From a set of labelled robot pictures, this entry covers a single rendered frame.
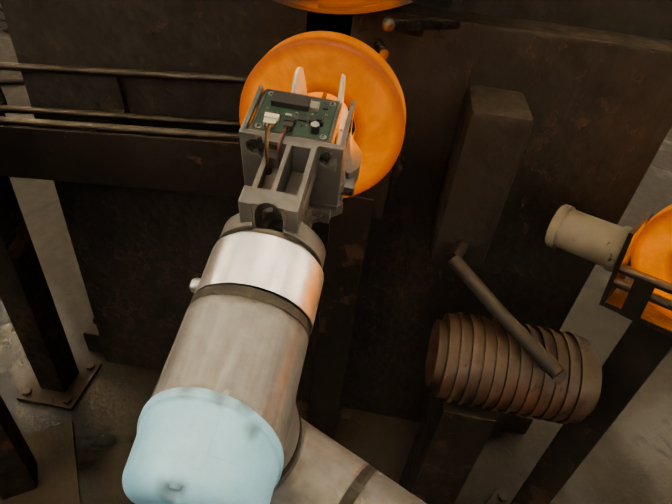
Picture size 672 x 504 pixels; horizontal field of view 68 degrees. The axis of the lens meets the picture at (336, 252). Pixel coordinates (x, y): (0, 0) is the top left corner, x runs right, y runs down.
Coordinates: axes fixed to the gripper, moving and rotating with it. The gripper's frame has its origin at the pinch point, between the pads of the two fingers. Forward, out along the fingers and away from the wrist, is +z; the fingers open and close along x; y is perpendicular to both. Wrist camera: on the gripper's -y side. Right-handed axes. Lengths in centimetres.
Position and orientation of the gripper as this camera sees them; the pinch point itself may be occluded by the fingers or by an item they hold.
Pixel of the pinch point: (324, 101)
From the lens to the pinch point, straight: 48.8
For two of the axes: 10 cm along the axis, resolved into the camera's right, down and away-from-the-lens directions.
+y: 0.7, -5.8, -8.1
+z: 1.8, -7.9, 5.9
